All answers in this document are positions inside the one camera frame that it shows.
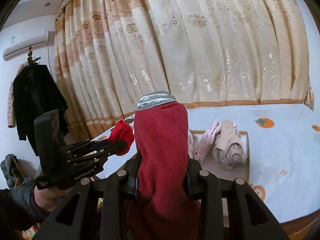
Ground dark red silver-band underwear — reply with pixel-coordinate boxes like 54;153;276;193
125;90;202;240

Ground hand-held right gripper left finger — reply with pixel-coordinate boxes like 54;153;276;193
32;152;144;240

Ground green cartoon bag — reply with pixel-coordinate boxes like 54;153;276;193
22;224;39;240

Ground bright red underwear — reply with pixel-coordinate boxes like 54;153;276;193
110;120;135;156

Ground grey jacket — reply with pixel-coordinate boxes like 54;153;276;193
0;154;35;193

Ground black coat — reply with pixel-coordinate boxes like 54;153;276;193
12;64;69;157

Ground wooden coat rack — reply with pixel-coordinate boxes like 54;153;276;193
26;45;41;67

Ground person's left forearm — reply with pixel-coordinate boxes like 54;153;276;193
0;180;72;230

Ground persimmon print tablecloth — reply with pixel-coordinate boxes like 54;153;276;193
90;104;320;224

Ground plaid garment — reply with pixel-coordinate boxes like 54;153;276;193
7;64;24;128

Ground white air conditioner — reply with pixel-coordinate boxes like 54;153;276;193
2;27;49;61

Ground pale pink dotted underwear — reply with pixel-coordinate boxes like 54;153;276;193
187;130;195;158

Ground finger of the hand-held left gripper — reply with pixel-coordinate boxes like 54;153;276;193
60;139;128;159
67;152;110;171

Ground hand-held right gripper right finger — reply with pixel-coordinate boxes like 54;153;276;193
185;157;292;240

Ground cream floral curtain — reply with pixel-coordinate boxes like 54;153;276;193
54;0;312;140

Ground curtain tassel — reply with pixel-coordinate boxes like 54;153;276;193
303;77;315;111

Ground shallow cardboard box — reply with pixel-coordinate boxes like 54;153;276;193
189;129;250;227

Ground beige underwear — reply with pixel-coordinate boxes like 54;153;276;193
212;119;247;172

